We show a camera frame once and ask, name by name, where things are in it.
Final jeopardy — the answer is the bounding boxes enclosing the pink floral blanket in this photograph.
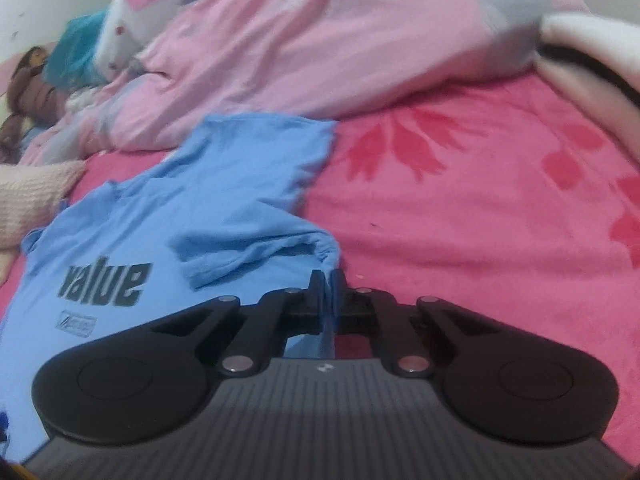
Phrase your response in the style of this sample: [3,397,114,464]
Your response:
[0,67,640,466]

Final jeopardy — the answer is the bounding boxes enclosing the pink patterned duvet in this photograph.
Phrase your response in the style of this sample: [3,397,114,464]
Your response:
[20,0,591,166]

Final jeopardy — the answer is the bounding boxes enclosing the blue t-shirt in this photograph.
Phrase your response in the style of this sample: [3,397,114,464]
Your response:
[0,114,341,461]

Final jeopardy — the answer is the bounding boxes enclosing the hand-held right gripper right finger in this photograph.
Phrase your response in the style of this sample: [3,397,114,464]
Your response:
[330,269,501,378]

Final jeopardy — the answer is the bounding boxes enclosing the white crumpled cloth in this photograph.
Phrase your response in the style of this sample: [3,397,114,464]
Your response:
[65,87,101,111]

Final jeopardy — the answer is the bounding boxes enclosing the beige cloth garment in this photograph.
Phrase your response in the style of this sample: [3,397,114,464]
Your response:
[0,247,23,286]

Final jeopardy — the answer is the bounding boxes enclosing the beige checked knit sweater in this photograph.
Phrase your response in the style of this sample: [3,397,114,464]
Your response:
[0,160,88,251]

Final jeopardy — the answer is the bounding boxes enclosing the teal striped cloth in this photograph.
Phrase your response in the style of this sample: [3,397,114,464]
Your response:
[42,10,111,91]

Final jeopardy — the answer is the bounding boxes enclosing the brown padded jacket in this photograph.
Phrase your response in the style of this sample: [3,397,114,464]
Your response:
[0,46,68,163]

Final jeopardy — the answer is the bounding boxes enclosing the white black striped blanket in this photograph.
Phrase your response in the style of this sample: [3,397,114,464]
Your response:
[537,12,640,128]

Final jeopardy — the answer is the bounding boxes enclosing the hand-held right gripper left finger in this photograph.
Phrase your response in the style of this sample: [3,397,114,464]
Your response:
[150,269,328,377]

